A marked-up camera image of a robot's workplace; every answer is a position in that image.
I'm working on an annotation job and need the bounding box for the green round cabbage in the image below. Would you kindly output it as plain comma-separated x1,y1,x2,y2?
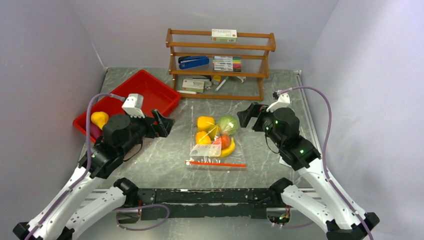
217,115,240,136

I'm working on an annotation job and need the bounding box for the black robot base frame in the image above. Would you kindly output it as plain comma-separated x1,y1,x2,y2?
113,178,292,221

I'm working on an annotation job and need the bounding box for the yellow pear squash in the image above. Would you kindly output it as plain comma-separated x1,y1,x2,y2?
90,111,109,130

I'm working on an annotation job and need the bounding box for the wooden three-tier shelf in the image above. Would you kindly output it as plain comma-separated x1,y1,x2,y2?
165,28,277,101

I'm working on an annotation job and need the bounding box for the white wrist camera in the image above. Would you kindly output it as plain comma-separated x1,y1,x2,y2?
121,93,145,119
266,91,291,113

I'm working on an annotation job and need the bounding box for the clear zip top bag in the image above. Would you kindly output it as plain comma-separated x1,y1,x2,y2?
185,112,247,169

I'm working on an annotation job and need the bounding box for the purple eggplant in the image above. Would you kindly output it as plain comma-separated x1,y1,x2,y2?
89,123,103,143

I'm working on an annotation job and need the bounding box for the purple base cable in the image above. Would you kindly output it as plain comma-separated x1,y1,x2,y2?
271,221,316,230
115,203,171,232

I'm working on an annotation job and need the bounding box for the orange red pepper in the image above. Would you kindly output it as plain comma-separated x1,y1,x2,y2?
213,134,231,149

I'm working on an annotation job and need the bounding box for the pack of coloured markers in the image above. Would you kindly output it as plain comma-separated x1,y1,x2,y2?
212,56,242,72

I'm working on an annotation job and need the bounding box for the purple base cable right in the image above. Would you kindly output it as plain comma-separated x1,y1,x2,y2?
271,221,316,230

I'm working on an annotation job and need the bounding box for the yellow orange bell pepper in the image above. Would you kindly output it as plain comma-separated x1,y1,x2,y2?
195,131,212,145

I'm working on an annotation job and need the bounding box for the blue stapler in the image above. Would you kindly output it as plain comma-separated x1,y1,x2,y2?
177,55,210,70

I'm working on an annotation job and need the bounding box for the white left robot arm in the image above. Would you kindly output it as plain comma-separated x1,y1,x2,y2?
12,109,175,240

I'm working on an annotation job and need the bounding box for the white staples box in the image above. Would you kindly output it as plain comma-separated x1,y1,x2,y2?
182,79,205,93

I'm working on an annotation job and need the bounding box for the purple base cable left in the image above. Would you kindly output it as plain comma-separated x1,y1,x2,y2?
115,203,171,232

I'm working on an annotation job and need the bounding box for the green white marker pen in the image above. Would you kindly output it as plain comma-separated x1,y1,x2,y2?
215,76,229,92

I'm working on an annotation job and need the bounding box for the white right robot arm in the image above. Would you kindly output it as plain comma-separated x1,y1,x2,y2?
237,102,380,240

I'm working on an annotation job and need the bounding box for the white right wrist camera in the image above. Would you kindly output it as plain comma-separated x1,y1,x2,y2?
266,91,291,113

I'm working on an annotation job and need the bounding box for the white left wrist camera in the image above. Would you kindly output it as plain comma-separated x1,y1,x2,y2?
121,93,145,119

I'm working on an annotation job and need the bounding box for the red plastic tray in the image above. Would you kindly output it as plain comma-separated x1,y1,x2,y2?
73,70,181,147

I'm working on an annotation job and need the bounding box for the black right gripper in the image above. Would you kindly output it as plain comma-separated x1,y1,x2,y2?
237,101,285,149

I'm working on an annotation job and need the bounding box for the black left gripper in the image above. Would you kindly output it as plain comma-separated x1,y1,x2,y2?
118,108,175,156

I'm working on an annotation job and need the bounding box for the white box on top shelf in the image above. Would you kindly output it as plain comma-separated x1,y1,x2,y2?
211,28,238,43

